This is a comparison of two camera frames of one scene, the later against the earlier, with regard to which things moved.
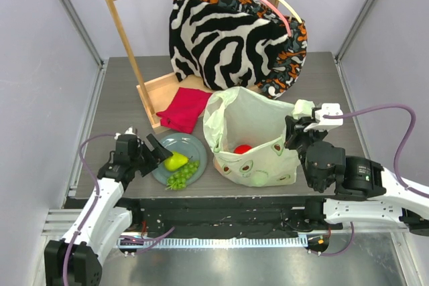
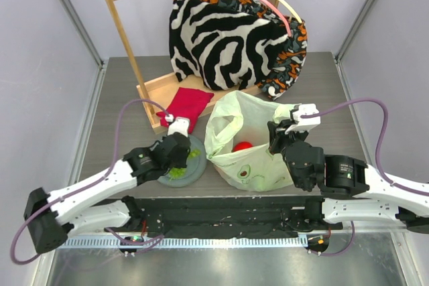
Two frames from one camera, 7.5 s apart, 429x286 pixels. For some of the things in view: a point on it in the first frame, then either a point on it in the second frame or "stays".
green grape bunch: (178, 181) -> (177, 173)
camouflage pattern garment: (285, 59) stays
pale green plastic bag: (246, 132) stays
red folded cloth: (184, 110) stays
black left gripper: (156, 156) -> (181, 162)
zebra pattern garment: (223, 47) stays
